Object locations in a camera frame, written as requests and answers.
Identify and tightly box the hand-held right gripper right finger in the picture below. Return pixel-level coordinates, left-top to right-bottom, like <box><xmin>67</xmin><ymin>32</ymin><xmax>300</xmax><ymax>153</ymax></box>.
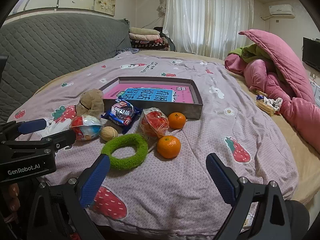
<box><xmin>206</xmin><ymin>152</ymin><xmax>292</xmax><ymax>240</ymax></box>

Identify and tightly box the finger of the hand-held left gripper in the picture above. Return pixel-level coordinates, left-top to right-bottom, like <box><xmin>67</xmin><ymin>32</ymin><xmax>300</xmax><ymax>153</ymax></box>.
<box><xmin>0</xmin><ymin>129</ymin><xmax>77</xmax><ymax>153</ymax></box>
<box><xmin>0</xmin><ymin>119</ymin><xmax>48</xmax><ymax>142</ymax></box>

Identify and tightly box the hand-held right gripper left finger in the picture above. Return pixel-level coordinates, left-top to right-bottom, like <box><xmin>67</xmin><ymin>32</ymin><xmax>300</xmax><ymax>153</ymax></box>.
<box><xmin>26</xmin><ymin>152</ymin><xmax>112</xmax><ymax>240</ymax></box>

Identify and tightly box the red and blue toy egg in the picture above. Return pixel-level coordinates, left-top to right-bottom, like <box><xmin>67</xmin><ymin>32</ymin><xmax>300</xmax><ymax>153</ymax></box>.
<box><xmin>69</xmin><ymin>114</ymin><xmax>103</xmax><ymax>141</ymax></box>

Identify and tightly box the green fluffy ring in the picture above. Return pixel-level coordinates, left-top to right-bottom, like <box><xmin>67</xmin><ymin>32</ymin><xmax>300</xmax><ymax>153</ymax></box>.
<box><xmin>101</xmin><ymin>134</ymin><xmax>148</xmax><ymax>170</ymax></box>

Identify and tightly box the beige bath pouf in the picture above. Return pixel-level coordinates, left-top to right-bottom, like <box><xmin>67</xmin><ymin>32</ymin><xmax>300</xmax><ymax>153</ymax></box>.
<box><xmin>75</xmin><ymin>89</ymin><xmax>105</xmax><ymax>119</ymax></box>

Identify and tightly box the walnut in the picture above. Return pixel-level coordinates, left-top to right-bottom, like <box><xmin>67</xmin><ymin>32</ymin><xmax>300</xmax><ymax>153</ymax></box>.
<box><xmin>100</xmin><ymin>127</ymin><xmax>118</xmax><ymax>142</ymax></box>

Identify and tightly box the orange tangerine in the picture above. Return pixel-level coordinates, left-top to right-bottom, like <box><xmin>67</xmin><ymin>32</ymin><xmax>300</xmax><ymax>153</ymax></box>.
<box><xmin>157</xmin><ymin>135</ymin><xmax>181</xmax><ymax>159</ymax></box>
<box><xmin>168</xmin><ymin>112</ymin><xmax>187</xmax><ymax>130</ymax></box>

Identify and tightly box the blue cookie packet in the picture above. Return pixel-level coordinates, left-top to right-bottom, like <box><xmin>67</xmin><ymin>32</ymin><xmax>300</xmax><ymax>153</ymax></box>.
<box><xmin>101</xmin><ymin>99</ymin><xmax>143</xmax><ymax>134</ymax></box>

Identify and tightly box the grey cardboard box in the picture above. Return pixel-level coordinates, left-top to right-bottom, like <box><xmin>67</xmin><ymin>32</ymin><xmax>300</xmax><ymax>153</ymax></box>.
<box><xmin>99</xmin><ymin>77</ymin><xmax>203</xmax><ymax>120</ymax></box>

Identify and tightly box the red ball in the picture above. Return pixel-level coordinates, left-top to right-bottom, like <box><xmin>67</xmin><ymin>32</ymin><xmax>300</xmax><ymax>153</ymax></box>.
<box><xmin>139</xmin><ymin>107</ymin><xmax>170</xmax><ymax>138</ymax></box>

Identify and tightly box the person's left hand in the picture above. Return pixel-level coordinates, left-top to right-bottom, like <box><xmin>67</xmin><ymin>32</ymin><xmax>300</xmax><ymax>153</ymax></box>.
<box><xmin>7</xmin><ymin>182</ymin><xmax>21</xmax><ymax>211</ymax></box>

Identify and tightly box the pink strawberry print blanket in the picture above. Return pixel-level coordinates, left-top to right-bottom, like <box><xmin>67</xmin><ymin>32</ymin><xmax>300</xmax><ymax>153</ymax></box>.
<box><xmin>7</xmin><ymin>51</ymin><xmax>299</xmax><ymax>233</ymax></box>

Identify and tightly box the grey quilted headboard cover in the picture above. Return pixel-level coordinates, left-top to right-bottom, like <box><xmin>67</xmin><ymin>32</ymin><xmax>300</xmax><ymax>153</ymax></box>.
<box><xmin>0</xmin><ymin>14</ymin><xmax>132</xmax><ymax>124</ymax></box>

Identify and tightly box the yellow wafer biscuit packet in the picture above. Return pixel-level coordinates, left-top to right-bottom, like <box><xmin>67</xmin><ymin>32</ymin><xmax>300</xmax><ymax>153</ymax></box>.
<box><xmin>255</xmin><ymin>99</ymin><xmax>275</xmax><ymax>117</ymax></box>

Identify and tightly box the pink book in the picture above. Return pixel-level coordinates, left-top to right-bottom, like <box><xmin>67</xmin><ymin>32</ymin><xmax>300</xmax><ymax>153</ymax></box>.
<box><xmin>104</xmin><ymin>83</ymin><xmax>195</xmax><ymax>104</ymax></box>

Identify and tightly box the blue book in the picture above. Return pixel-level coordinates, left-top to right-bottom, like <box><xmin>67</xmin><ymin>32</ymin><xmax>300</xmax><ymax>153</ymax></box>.
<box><xmin>117</xmin><ymin>88</ymin><xmax>175</xmax><ymax>103</ymax></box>

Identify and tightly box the dark floral cloth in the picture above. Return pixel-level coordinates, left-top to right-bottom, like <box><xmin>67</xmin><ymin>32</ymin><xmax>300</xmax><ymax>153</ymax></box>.
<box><xmin>115</xmin><ymin>48</ymin><xmax>139</xmax><ymax>55</ymax></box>

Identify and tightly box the dark patterned folded blanket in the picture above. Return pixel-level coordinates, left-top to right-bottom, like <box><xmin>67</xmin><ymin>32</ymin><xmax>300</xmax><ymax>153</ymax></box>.
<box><xmin>130</xmin><ymin>39</ymin><xmax>170</xmax><ymax>52</ymax></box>

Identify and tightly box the pink folded blanket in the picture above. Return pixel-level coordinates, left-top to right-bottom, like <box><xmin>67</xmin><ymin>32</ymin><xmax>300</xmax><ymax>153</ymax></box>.
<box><xmin>129</xmin><ymin>33</ymin><xmax>161</xmax><ymax>41</ymax></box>

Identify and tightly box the white cabinet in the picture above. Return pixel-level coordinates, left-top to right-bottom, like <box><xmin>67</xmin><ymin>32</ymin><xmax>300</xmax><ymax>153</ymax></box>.
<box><xmin>309</xmin><ymin>77</ymin><xmax>320</xmax><ymax>105</ymax></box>

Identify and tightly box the green blanket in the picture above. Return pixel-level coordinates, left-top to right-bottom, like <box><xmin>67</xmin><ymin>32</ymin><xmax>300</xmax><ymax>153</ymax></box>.
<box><xmin>227</xmin><ymin>44</ymin><xmax>273</xmax><ymax>60</ymax></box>

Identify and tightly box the beige folded blanket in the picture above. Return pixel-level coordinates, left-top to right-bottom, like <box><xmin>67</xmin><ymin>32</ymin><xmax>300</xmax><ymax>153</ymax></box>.
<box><xmin>129</xmin><ymin>27</ymin><xmax>160</xmax><ymax>35</ymax></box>

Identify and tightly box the pink quilt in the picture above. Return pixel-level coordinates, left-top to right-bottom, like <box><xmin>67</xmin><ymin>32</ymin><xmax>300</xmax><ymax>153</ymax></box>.
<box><xmin>224</xmin><ymin>29</ymin><xmax>320</xmax><ymax>153</ymax></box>

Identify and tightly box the black television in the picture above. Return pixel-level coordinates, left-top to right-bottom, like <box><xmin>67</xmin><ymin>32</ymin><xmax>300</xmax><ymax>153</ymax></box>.
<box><xmin>302</xmin><ymin>37</ymin><xmax>320</xmax><ymax>72</ymax></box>

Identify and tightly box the white curtain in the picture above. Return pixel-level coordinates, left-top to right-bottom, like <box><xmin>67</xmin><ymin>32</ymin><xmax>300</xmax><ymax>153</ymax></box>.
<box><xmin>162</xmin><ymin>0</ymin><xmax>254</xmax><ymax>60</ymax></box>

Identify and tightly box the white air conditioner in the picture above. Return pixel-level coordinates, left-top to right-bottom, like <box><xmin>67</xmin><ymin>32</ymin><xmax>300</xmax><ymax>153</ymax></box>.
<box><xmin>269</xmin><ymin>4</ymin><xmax>295</xmax><ymax>18</ymax></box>

